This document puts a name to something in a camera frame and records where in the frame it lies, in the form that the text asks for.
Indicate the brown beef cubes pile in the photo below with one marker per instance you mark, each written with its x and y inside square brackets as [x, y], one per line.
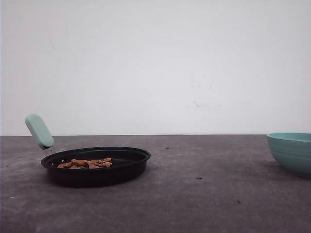
[86, 164]

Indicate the black frying pan green handle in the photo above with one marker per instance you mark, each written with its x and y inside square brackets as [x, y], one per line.
[127, 162]

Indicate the teal ceramic bowl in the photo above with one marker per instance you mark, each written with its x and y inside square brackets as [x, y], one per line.
[292, 151]

